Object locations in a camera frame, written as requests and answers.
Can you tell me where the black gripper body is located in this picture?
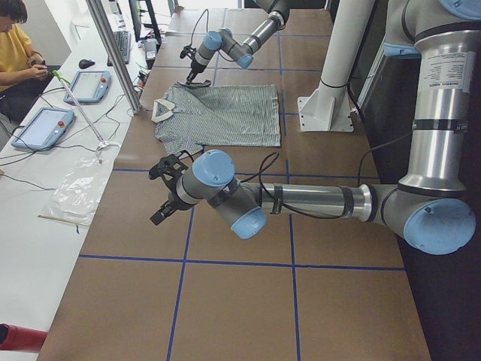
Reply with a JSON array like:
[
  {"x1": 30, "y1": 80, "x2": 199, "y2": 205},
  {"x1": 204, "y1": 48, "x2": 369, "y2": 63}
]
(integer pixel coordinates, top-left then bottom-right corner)
[
  {"x1": 148, "y1": 153, "x2": 192, "y2": 211},
  {"x1": 180, "y1": 45, "x2": 206, "y2": 75}
]

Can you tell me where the navy white striped polo shirt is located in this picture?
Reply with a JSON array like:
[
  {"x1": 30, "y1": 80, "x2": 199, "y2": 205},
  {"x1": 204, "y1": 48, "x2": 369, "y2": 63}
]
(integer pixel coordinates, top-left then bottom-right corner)
[{"x1": 151, "y1": 83, "x2": 280, "y2": 154}]

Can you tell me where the black keyboard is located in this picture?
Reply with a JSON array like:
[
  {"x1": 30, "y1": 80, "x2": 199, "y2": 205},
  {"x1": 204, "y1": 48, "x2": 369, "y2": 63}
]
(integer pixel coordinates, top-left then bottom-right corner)
[{"x1": 113, "y1": 31, "x2": 132, "y2": 64}]

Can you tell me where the clear plastic bag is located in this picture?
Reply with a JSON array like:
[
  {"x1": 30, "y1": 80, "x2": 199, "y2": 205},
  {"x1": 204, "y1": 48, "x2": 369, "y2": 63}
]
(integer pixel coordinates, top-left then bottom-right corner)
[{"x1": 40, "y1": 156, "x2": 113, "y2": 224}]

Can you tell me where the far blue teach pendant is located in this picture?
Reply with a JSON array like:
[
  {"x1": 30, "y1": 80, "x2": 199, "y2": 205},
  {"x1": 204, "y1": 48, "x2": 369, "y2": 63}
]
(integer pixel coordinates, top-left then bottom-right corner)
[{"x1": 69, "y1": 70, "x2": 111, "y2": 104}]

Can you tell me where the blue teach pendant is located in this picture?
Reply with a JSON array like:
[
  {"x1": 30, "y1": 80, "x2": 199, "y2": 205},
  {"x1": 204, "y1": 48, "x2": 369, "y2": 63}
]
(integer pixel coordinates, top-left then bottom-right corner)
[
  {"x1": 69, "y1": 70, "x2": 111, "y2": 104},
  {"x1": 11, "y1": 107, "x2": 75, "y2": 151}
]

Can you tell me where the black computer mouse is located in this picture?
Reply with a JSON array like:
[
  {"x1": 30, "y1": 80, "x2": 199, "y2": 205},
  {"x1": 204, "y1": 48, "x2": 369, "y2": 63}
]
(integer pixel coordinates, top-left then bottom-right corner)
[{"x1": 78, "y1": 59, "x2": 95, "y2": 70}]

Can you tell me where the thin wooden stick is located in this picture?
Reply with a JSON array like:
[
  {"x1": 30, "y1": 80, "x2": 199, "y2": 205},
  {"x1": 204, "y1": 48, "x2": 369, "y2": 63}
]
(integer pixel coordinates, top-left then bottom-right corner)
[{"x1": 37, "y1": 214, "x2": 90, "y2": 227}]

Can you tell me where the near blue teach pendant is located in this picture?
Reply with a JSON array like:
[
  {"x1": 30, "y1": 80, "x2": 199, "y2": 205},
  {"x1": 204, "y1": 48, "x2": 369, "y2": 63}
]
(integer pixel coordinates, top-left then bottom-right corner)
[{"x1": 11, "y1": 107, "x2": 75, "y2": 151}]

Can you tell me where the brown paper table cover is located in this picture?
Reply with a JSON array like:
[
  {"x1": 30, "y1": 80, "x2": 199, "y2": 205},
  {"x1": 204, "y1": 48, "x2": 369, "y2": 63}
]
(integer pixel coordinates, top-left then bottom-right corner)
[{"x1": 35, "y1": 7, "x2": 433, "y2": 361}]

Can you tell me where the person in yellow shirt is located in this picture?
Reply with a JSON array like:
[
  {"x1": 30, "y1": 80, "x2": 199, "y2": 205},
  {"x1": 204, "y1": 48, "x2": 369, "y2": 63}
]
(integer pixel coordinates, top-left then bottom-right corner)
[{"x1": 1, "y1": 0, "x2": 53, "y2": 123}]

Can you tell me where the red cylinder object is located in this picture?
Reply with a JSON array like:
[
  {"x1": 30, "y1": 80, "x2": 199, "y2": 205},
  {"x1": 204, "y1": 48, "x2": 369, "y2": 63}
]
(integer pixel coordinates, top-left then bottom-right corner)
[{"x1": 1, "y1": 323, "x2": 48, "y2": 353}]

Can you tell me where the aluminium frame post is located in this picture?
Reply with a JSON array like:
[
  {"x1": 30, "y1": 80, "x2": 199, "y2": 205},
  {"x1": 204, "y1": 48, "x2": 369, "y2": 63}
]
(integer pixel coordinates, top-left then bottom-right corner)
[{"x1": 86, "y1": 0, "x2": 142, "y2": 114}]

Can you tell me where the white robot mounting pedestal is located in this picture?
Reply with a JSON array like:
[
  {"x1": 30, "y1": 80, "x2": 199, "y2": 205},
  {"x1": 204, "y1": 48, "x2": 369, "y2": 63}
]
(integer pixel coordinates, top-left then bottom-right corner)
[{"x1": 298, "y1": 0, "x2": 375, "y2": 132}]

